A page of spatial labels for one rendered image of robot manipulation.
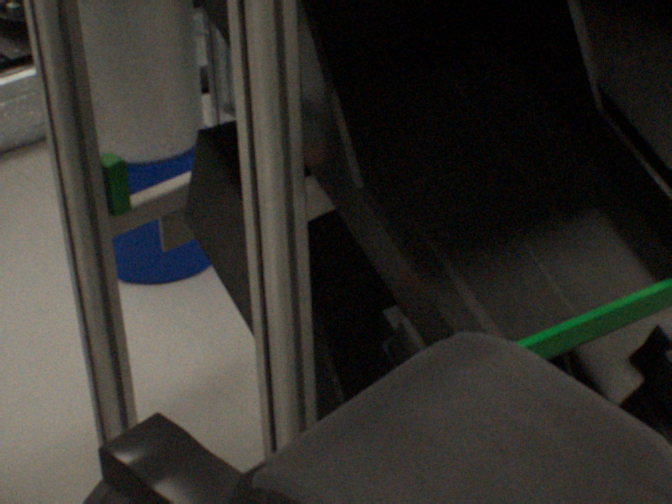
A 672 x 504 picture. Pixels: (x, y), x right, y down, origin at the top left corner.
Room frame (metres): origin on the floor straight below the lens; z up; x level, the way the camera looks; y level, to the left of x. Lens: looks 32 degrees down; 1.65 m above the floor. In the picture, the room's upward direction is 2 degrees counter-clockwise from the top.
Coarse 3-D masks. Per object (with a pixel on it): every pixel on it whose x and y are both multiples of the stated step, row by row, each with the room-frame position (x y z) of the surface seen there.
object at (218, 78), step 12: (204, 12) 1.64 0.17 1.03; (204, 24) 1.64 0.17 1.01; (216, 36) 1.62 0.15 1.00; (216, 48) 1.62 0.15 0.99; (216, 60) 1.62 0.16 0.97; (216, 72) 1.63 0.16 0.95; (216, 84) 1.63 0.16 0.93; (228, 84) 1.63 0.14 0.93; (216, 96) 1.64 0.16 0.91; (228, 96) 1.63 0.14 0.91; (216, 108) 1.63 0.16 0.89; (228, 108) 1.63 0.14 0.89; (216, 120) 1.63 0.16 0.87; (228, 120) 1.61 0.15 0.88
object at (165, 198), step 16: (144, 192) 0.62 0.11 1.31; (160, 192) 0.62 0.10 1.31; (176, 192) 0.62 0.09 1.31; (320, 192) 0.47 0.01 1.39; (144, 208) 0.61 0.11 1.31; (160, 208) 0.61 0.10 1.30; (176, 208) 0.62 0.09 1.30; (320, 208) 0.47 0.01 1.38; (112, 224) 0.59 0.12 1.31; (128, 224) 0.60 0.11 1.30
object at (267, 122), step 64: (64, 0) 0.58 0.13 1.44; (256, 0) 0.45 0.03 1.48; (64, 64) 0.58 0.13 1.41; (256, 64) 0.45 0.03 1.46; (64, 128) 0.58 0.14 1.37; (256, 128) 0.45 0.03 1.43; (64, 192) 0.59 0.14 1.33; (256, 192) 0.46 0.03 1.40; (256, 256) 0.46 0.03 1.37; (256, 320) 0.46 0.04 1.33; (128, 384) 0.59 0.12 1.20
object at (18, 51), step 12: (0, 0) 1.79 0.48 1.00; (12, 0) 1.83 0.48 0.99; (0, 12) 1.78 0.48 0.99; (12, 12) 1.76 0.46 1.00; (24, 12) 1.78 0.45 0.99; (0, 24) 1.77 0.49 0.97; (12, 24) 1.75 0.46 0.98; (24, 24) 1.75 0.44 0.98; (0, 36) 1.74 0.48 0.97; (12, 36) 1.73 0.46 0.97; (24, 36) 1.73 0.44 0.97; (0, 48) 1.69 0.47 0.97; (12, 48) 1.69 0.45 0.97; (24, 48) 1.69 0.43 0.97; (12, 60) 1.65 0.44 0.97; (24, 60) 1.66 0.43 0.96
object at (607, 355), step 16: (640, 320) 0.59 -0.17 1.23; (656, 320) 0.59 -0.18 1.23; (608, 336) 0.58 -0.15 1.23; (624, 336) 0.58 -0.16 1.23; (640, 336) 0.58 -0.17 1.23; (576, 352) 0.56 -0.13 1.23; (592, 352) 0.56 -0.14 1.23; (608, 352) 0.57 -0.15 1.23; (624, 352) 0.57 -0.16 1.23; (640, 352) 0.57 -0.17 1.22; (576, 368) 0.53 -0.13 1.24; (592, 368) 0.55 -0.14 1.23; (608, 368) 0.56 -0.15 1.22; (624, 368) 0.56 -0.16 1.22; (640, 368) 0.56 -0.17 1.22; (592, 384) 0.52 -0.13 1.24; (608, 384) 0.55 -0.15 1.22; (624, 384) 0.55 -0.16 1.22; (640, 384) 0.55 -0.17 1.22; (608, 400) 0.52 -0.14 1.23; (624, 400) 0.54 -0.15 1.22; (640, 400) 0.54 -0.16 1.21; (656, 400) 0.54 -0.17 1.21; (640, 416) 0.53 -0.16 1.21; (656, 416) 0.53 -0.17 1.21
